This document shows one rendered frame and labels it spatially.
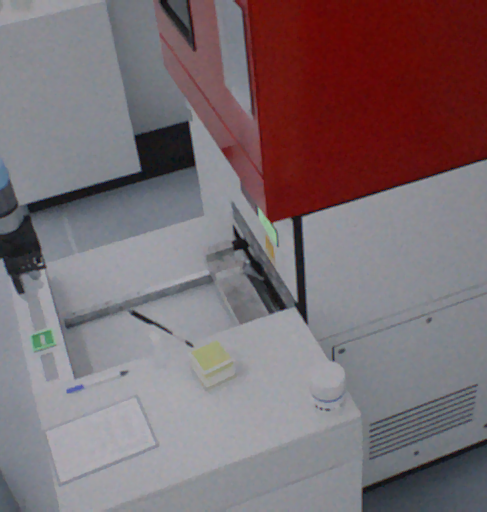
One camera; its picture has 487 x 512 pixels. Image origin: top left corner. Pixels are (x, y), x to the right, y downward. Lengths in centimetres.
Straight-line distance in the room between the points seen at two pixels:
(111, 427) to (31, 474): 125
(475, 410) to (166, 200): 195
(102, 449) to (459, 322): 103
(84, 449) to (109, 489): 11
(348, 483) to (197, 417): 38
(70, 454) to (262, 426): 39
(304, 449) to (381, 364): 57
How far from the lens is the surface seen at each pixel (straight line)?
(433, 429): 251
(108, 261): 227
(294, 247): 171
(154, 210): 381
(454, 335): 220
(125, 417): 167
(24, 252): 169
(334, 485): 178
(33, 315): 197
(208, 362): 164
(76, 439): 167
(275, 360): 172
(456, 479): 271
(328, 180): 165
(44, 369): 183
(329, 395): 156
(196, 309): 206
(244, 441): 159
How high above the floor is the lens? 225
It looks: 41 degrees down
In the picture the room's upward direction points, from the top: 7 degrees counter-clockwise
